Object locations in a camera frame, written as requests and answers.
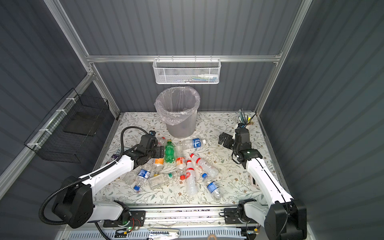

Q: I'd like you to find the clear bottle orange label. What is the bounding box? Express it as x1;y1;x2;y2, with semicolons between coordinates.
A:
152;158;164;174

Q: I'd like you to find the water bottle blue label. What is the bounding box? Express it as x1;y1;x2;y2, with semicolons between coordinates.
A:
124;165;152;193
202;173;223;200

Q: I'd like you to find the green plastic soda bottle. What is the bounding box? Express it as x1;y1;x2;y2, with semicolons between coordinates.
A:
164;140;175;164

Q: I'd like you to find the square clear bottle green cap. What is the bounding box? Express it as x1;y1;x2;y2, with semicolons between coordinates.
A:
149;172;179;190

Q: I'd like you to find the clear bottle red label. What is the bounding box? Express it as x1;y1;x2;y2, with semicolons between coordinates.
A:
175;145;187;172

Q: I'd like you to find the white bottle red band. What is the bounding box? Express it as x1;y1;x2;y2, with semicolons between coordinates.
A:
190;154;219;178

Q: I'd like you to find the clear bottle blue label top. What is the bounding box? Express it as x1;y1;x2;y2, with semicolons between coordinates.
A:
180;138;207;150

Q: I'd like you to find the water bottle blue label front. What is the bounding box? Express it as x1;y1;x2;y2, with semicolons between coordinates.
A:
202;173;223;200

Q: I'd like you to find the white bottle red label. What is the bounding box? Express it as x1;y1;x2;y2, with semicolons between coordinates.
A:
180;160;198;196

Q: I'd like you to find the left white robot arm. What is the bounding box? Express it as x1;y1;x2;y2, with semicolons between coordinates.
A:
52;134;165;229

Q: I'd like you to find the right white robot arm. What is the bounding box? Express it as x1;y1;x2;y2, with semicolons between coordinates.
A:
218;128;308;240

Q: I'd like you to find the grey mesh waste bin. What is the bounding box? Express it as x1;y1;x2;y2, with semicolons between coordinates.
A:
160;101;200;139

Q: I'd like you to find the clear plastic bin liner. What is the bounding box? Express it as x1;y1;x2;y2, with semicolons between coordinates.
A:
154;86;201;126

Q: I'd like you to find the white pen holder cup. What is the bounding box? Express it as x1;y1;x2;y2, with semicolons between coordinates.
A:
237;118;253;128

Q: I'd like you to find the treehouse children's book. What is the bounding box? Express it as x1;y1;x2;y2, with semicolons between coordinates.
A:
111;154;120;161

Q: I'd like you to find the pink calculator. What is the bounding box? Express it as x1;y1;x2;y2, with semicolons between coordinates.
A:
249;175;260;191

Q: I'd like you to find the white glue bottle in basket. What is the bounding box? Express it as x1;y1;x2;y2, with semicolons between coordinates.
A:
198;74;219;82

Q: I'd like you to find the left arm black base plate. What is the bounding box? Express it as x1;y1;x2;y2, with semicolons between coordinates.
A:
103;211;147;228

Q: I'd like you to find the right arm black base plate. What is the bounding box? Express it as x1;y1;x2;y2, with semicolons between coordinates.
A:
223;208;250;225

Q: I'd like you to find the black wire wall basket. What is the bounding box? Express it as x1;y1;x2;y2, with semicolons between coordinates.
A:
25;89;110;164

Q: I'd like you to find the white wire wall basket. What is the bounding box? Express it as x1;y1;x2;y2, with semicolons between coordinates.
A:
153;58;222;85

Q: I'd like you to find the black corrugated cable hose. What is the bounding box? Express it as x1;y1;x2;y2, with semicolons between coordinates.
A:
38;125;151;226

